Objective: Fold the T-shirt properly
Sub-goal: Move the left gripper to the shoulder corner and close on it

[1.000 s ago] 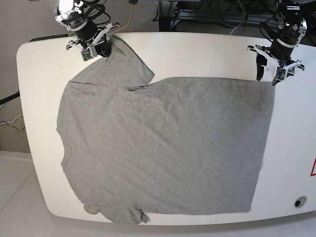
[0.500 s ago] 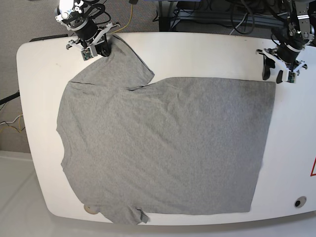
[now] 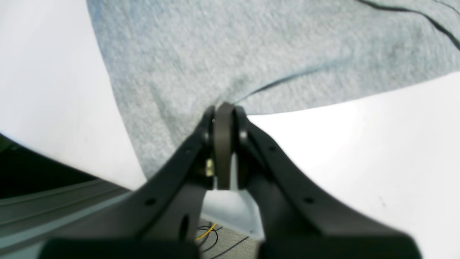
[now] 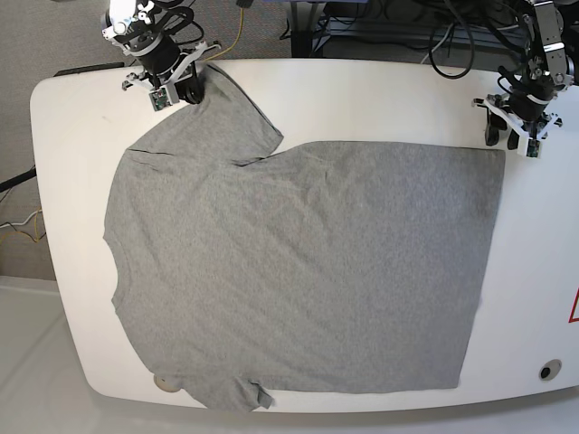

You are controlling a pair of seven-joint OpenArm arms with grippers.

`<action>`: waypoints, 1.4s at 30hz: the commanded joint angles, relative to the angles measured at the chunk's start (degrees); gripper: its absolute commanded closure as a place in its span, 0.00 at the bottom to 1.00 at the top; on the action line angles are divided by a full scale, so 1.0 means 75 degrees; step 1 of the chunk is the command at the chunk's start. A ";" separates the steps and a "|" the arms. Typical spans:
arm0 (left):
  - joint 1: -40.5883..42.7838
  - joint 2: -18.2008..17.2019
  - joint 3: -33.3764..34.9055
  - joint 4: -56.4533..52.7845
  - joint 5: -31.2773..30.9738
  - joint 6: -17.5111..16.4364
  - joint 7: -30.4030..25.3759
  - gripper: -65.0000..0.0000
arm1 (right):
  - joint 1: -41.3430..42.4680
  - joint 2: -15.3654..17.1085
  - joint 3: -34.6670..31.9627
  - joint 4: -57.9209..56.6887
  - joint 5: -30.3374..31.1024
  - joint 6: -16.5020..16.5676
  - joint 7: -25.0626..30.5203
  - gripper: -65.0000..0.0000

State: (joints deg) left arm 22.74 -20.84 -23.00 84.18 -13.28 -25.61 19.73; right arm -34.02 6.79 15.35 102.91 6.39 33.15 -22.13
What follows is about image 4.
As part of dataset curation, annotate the red triangle sticker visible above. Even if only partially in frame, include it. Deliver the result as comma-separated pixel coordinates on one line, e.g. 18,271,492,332
568,289,579,324

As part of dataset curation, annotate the left table grommet hole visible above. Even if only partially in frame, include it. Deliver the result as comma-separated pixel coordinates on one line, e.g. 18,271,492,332
153,375,180,393

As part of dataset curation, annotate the yellow cable on floor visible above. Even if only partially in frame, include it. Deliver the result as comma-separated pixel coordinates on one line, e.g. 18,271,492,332
208,7,246,62

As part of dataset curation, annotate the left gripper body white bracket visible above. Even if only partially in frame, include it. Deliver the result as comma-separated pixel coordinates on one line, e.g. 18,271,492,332
471,93,563,157

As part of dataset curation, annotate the right table grommet hole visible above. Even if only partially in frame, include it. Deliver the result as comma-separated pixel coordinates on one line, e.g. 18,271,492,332
539,359,562,382

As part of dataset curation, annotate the black bar behind table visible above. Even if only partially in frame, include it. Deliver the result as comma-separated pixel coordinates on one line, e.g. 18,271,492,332
53,62,125,77

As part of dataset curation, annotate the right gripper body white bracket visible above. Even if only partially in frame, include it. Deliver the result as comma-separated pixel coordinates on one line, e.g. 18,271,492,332
121,39,221,109

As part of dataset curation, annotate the black table leg stand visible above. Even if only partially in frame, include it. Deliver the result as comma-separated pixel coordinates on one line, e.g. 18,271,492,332
282,1,327,59

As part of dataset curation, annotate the grey T-shirt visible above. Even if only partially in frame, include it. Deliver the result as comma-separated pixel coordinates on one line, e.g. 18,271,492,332
104,65,506,411

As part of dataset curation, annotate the table grommet hole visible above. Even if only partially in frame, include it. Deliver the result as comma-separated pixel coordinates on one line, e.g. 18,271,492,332
539,359,562,382
153,375,180,393

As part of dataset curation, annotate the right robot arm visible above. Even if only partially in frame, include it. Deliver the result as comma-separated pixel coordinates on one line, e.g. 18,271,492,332
101,1,221,111

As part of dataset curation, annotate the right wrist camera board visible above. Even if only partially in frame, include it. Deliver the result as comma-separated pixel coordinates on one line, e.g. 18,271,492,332
149,89,172,111

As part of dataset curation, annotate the white cable at left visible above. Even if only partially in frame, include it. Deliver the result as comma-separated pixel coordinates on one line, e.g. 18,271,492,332
0,210,44,243

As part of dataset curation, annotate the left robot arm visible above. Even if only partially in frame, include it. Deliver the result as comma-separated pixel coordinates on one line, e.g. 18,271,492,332
471,1,578,158

